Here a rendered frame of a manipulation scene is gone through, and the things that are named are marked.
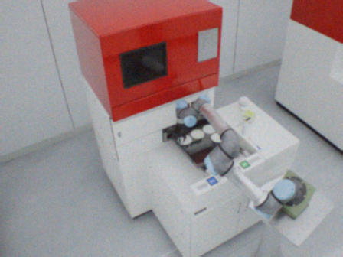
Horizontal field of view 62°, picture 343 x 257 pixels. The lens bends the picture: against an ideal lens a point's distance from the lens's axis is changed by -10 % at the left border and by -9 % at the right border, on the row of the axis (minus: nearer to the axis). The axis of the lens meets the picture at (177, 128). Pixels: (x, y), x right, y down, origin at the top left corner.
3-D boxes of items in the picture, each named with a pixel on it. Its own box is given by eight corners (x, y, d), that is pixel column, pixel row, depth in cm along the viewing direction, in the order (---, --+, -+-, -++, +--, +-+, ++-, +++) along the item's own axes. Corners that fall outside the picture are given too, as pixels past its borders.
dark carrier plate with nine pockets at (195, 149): (173, 138, 231) (173, 137, 231) (211, 121, 244) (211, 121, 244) (198, 167, 208) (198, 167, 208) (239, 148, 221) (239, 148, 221)
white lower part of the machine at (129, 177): (105, 174, 323) (89, 112, 269) (172, 146, 353) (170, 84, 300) (132, 223, 276) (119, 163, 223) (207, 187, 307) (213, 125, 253)
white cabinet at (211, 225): (151, 214, 284) (143, 153, 231) (234, 174, 320) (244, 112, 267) (187, 268, 242) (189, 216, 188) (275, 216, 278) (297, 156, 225)
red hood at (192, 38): (81, 73, 243) (66, 2, 204) (168, 47, 273) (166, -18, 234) (113, 123, 193) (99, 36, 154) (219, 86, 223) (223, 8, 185)
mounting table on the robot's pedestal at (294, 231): (328, 216, 197) (335, 204, 189) (292, 256, 176) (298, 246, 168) (279, 179, 224) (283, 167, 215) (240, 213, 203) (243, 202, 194)
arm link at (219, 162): (287, 207, 169) (220, 146, 164) (268, 224, 173) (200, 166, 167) (282, 197, 181) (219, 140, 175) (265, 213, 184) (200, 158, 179)
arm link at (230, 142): (242, 139, 159) (198, 89, 192) (227, 154, 162) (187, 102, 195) (252, 146, 167) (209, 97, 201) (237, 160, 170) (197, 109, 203)
